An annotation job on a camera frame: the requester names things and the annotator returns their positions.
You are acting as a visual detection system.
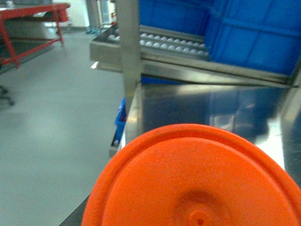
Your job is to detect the orange cylindrical capacitor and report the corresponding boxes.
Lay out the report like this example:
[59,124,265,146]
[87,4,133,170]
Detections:
[82,124,301,226]

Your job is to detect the stainless steel roller rack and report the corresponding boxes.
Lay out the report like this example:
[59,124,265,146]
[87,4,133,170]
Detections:
[90,0,301,107]

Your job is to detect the blue crate back left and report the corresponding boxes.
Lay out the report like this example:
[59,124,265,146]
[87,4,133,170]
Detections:
[139,0,214,36]

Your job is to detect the large blue plastic crate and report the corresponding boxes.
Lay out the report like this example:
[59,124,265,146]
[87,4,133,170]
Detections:
[205,0,301,75]

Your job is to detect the red metal frame table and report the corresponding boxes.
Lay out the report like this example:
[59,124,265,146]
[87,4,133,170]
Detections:
[0,0,71,68]

